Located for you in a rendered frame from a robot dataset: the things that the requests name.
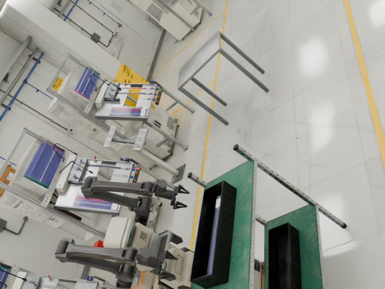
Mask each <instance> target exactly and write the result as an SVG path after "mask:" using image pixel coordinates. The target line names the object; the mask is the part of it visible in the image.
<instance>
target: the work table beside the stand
mask: <svg viewBox="0 0 385 289"><path fill-rule="evenodd" d="M221 39H223V40H224V41H225V42H226V43H227V44H228V45H230V46H231V47H232V48H233V49H234V50H235V51H236V52H237V53H239V54H240V55H241V56H242V57H243V58H244V59H245V60H247V61H248V62H249V63H250V64H251V65H252V66H254V67H255V68H256V69H257V70H258V71H259V72H261V73H262V74H264V73H265V71H264V70H263V69H262V68H261V67H260V66H259V65H258V64H256V63H255V62H254V61H253V60H252V59H251V58H250V57H249V56H247V55H246V54H245V53H244V52H243V51H242V50H240V48H238V47H237V46H236V45H235V44H234V43H232V42H231V41H230V40H229V39H228V38H227V37H226V36H225V35H224V34H222V33H221V32H220V31H219V30H218V31H217V32H216V33H215V34H214V35H213V36H212V37H211V38H210V39H209V40H208V41H207V42H206V43H205V44H204V45H203V46H202V47H201V48H200V49H199V50H198V51H197V52H196V53H195V54H194V55H193V56H192V57H191V58H190V59H189V60H188V61H187V62H186V63H185V64H184V65H183V66H182V67H181V68H180V69H179V77H178V90H179V91H181V92H182V93H183V94H185V95H186V96H187V97H189V98H190V99H191V100H192V101H194V102H195V103H197V104H198V105H199V106H201V107H202V108H203V109H204V110H206V111H207V112H208V113H210V114H211V115H212V116H214V117H215V118H217V119H218V120H219V121H220V122H222V123H223V124H225V125H226V126H227V125H228V124H229V122H228V121H227V120H225V119H224V118H223V117H221V116H220V115H218V114H217V113H216V112H214V111H213V110H212V109H211V108H209V107H208V106H207V105H205V104H204V103H202V102H201V101H200V100H199V99H197V98H196V97H195V96H193V95H192V94H191V93H189V92H188V91H187V90H185V89H184V88H183V87H184V86H185V85H186V84H187V83H188V82H189V81H190V80H191V81H193V82H194V83H195V84H196V85H198V86H199V87H201V88H202V89H203V90H204V91H206V92H207V93H208V94H209V95H211V96H212V97H213V98H214V99H216V100H217V101H218V102H220V103H221V104H222V105H223V106H227V103H226V102H225V101H223V100H222V99H221V98H220V97H219V96H217V95H216V94H215V93H214V92H212V91H211V90H209V89H208V88H207V87H206V86H204V85H203V84H202V83H201V82H199V81H198V80H197V79H196V78H194V76H195V75H196V74H197V73H198V72H199V71H200V70H201V69H202V68H203V67H204V66H205V65H206V64H207V63H208V62H209V61H210V60H211V59H212V58H213V57H215V56H216V55H217V54H218V53H220V54H221V55H223V56H224V57H225V58H226V59H228V60H229V61H230V62H231V63H232V64H233V65H235V66H236V67H237V68H238V69H239V70H240V71H241V72H243V73H244V74H245V75H246V76H247V77H248V78H250V79H251V80H252V81H253V82H255V83H256V84H257V85H258V86H259V87H260V88H262V89H263V90H264V91H265V92H266V93H267V92H268V91H269V89H268V88H267V87H266V86H265V85H263V84H262V83H261V82H260V81H259V80H258V79H257V78H255V77H254V76H253V75H252V74H251V73H250V72H249V71H247V70H246V69H245V68H244V67H243V66H242V65H241V64H239V63H238V62H237V61H235V59H233V58H232V57H231V56H230V55H229V54H227V53H226V52H225V51H224V50H223V49H222V48H221Z"/></svg>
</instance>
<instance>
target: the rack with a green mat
mask: <svg viewBox="0 0 385 289"><path fill-rule="evenodd" d="M233 150H234V151H236V152H237V153H239V154H240V155H242V156H243V157H244V158H246V159H247V160H248V161H246V162H244V163H242V164H240V165H239V166H237V167H235V168H233V169H231V170H230V171H228V172H227V173H225V174H222V175H221V176H219V177H218V178H216V179H214V180H212V181H210V182H209V183H207V182H205V181H204V180H202V179H200V178H199V177H197V176H196V175H195V174H193V173H191V172H190V173H188V175H187V177H188V178H189V179H191V180H193V181H194V182H196V183H197V184H199V185H201V186H202V187H203V188H204V190H205V189H207V188H209V187H211V186H213V185H215V184H217V183H219V182H221V181H223V180H224V181H226V182H227V183H229V184H230V185H231V186H233V187H235V188H236V189H237V194H236V201H235V213H234V225H233V238H232V245H231V257H230V269H229V282H228V283H225V284H221V285H218V286H214V287H210V288H207V289H254V251H255V231H256V221H257V222H259V223H260V224H262V225H263V226H264V289H268V261H269V236H268V231H269V230H270V229H272V228H275V227H277V226H280V225H282V224H285V223H287V222H288V223H290V225H292V226H293V227H295V228H296V229H298V231H299V242H300V261H301V285H302V289H326V286H325V274H324V262H323V250H322V243H321V232H320V219H319V212H320V213H322V214H323V215H325V216H326V217H328V218H329V219H330V220H332V221H333V222H334V223H336V224H337V225H338V226H340V227H341V228H343V229H344V228H346V227H347V225H346V223H344V222H343V221H341V220H340V219H339V218H337V217H336V216H335V215H333V214H332V213H331V212H329V211H328V210H326V209H325V208H323V207H322V206H321V205H320V204H318V203H317V202H316V201H314V200H313V199H311V198H310V197H309V196H307V195H306V194H305V193H303V192H302V191H301V190H299V189H298V188H296V187H295V186H294V185H292V184H291V183H290V182H288V181H287V180H286V179H284V178H282V176H280V175H279V174H277V173H276V172H275V171H273V170H272V169H271V168H269V167H268V166H267V165H265V164H264V163H262V162H261V161H260V160H258V159H257V158H256V157H254V156H253V155H251V154H250V153H249V152H247V151H246V150H245V149H243V148H242V147H241V146H239V145H238V144H235V145H234V146H233ZM257 167H258V168H260V169H261V170H262V171H264V172H265V173H266V174H268V175H269V176H271V177H272V178H273V179H275V180H276V181H277V182H279V183H280V184H282V185H283V186H285V187H286V188H287V189H289V190H290V191H291V192H293V193H294V194H295V195H297V196H299V197H300V198H301V199H302V200H304V201H305V202H307V203H308V205H305V206H303V207H301V208H298V209H296V210H294V211H291V212H289V213H287V214H284V215H282V216H280V217H277V218H274V219H272V220H270V221H266V220H264V219H263V218H261V217H260V216H258V215H256V192H257Z"/></svg>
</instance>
